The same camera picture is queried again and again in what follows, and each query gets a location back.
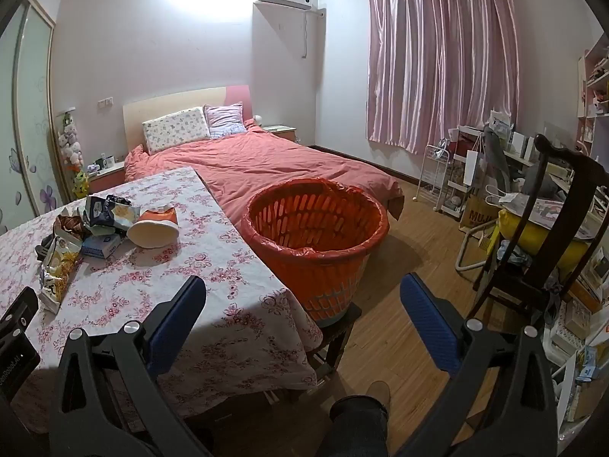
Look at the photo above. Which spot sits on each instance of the white storage cart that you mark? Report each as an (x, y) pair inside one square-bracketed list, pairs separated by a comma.
[(459, 195)]

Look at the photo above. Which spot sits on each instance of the white tube frame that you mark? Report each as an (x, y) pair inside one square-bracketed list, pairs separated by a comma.
[(464, 252)]

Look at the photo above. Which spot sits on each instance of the white air conditioner pipe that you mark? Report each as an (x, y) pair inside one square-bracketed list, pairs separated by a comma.
[(305, 33)]

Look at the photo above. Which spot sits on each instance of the brown snack bag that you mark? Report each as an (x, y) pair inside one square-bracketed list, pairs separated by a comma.
[(71, 226)]

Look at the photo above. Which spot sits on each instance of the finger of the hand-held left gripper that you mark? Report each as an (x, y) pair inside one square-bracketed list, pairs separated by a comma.
[(21, 307)]

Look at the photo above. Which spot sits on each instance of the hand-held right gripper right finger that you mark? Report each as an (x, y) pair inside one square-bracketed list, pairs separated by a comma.
[(428, 319)]

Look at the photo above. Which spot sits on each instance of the white paper bag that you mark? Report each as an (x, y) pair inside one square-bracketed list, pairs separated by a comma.
[(475, 169)]

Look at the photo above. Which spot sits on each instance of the yellow silver chip bag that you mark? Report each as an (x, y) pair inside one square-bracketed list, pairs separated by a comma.
[(59, 271)]

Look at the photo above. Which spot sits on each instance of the yellow cushion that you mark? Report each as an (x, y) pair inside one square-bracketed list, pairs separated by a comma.
[(540, 240)]

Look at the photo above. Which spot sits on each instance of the floral sliding wardrobe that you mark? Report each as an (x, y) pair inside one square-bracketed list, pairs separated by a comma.
[(28, 128)]

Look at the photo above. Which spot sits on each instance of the green yellow plush toy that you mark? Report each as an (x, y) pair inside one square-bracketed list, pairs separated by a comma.
[(81, 183)]

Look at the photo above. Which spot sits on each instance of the pink curtain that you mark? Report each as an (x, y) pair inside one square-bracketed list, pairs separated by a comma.
[(442, 57)]

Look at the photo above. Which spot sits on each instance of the yellow white snack bag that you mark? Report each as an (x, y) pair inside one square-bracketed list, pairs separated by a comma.
[(122, 214)]

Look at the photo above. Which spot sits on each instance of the instant noodle cup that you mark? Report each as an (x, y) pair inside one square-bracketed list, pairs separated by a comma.
[(154, 231)]

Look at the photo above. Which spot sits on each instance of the hanging plush toys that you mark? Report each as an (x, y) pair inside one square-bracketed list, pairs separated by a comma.
[(71, 143)]

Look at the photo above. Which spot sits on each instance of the blue white snack bag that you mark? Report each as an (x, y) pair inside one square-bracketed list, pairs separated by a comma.
[(97, 209)]

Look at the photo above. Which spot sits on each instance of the small white round lamp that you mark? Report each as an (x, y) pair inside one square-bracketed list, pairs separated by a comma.
[(258, 119)]

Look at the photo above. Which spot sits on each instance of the pink striped pillow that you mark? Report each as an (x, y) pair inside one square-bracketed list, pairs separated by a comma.
[(226, 119)]

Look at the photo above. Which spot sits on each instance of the pink white bookshelf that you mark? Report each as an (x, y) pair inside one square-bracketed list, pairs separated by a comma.
[(594, 81)]

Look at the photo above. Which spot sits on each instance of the grey cloth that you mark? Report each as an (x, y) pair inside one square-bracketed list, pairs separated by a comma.
[(497, 157)]

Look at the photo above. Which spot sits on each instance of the pile of boxes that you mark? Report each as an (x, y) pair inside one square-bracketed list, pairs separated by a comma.
[(580, 333)]

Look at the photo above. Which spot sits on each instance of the newspaper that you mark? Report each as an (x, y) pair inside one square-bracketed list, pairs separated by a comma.
[(547, 212)]

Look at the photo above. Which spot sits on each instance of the person's leg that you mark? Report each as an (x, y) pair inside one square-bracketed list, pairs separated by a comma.
[(357, 428)]

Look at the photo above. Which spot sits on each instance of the floral tablecloth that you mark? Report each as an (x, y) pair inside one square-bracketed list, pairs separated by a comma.
[(190, 247)]

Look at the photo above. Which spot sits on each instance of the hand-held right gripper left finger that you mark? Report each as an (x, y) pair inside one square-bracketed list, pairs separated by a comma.
[(178, 323)]

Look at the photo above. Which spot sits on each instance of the orange plastic basket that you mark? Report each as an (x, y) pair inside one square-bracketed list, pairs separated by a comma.
[(328, 297)]

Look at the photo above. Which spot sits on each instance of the bed with pink duvet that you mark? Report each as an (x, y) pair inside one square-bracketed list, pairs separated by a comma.
[(285, 166)]

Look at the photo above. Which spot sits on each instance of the dark wooden stool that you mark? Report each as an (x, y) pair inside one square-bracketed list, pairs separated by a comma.
[(338, 338)]

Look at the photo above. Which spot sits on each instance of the beige pink bed headboard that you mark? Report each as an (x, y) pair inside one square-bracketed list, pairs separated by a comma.
[(181, 100)]

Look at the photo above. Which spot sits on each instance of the brown paper bag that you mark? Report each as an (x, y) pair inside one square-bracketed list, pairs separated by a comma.
[(478, 214)]

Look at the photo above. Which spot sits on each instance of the pink white nightstand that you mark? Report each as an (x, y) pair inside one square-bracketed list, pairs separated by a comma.
[(280, 132), (107, 176)]

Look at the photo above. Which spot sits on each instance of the dark wooden chair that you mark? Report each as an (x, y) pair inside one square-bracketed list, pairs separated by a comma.
[(568, 209)]

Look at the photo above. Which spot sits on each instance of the person's brown shoe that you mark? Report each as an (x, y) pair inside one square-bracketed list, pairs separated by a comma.
[(380, 392)]

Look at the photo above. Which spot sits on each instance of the white floral pillow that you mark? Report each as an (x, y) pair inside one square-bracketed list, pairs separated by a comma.
[(176, 131)]

